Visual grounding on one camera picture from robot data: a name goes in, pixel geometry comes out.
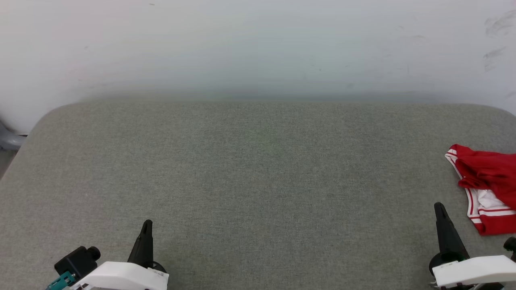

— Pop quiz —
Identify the grey fabric sofa cushion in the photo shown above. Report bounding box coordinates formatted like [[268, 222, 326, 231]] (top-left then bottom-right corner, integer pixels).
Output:
[[0, 101, 516, 290]]

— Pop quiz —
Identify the red and white basketball jersey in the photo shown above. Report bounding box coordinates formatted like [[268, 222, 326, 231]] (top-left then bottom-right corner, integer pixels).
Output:
[[445, 144, 516, 236]]

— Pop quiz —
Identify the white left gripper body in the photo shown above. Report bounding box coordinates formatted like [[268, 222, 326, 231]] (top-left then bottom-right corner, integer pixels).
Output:
[[71, 261, 169, 290]]

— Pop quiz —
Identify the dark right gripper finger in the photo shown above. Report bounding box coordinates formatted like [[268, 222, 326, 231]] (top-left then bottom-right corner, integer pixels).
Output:
[[434, 202, 470, 261]]

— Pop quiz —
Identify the grey metal frame rail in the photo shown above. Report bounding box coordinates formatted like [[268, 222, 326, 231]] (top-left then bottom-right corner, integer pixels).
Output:
[[0, 119, 28, 151]]

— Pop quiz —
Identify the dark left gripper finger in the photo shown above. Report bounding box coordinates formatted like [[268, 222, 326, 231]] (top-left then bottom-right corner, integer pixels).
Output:
[[127, 220, 154, 268]]

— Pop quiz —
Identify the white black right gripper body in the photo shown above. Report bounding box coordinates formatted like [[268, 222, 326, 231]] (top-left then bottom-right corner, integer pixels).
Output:
[[429, 253, 516, 290]]

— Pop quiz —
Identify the teal camera cable plug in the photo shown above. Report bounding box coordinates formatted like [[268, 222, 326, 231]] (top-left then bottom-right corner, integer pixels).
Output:
[[46, 271, 77, 290]]

